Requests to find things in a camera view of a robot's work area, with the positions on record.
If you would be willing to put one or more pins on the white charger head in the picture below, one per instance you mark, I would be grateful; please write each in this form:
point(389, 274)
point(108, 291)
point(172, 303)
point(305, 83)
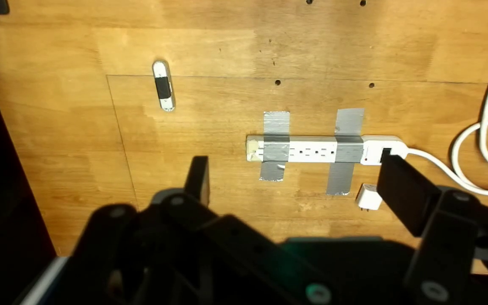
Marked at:
point(367, 196)

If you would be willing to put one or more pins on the grey duct tape strip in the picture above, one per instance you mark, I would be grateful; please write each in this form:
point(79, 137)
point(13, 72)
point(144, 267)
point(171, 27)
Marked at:
point(345, 152)

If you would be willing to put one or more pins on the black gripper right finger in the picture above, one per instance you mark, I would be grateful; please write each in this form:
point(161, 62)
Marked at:
point(405, 191)

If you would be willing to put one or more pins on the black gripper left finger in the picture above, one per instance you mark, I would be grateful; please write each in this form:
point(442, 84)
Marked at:
point(142, 254)

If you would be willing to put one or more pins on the small silver black device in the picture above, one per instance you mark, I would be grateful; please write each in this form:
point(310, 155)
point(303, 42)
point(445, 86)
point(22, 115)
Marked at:
point(162, 84)

